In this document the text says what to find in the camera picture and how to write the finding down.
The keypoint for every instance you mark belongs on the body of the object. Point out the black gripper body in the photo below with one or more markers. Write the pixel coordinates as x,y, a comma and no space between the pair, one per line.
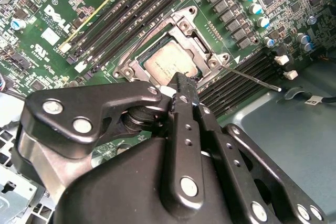
118,195

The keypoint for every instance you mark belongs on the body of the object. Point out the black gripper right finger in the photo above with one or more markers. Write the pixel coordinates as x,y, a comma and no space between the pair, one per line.
216,140

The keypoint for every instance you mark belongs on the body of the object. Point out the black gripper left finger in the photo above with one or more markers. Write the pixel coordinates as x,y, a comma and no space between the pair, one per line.
105,98

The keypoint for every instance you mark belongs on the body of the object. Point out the metal locking lever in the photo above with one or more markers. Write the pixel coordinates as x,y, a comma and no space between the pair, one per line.
249,76
144,37

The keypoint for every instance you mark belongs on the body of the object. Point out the silver green CPU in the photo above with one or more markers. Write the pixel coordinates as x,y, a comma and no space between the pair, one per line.
168,58

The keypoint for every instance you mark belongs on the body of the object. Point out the metal socket cover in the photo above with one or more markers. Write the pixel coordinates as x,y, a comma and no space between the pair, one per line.
190,37

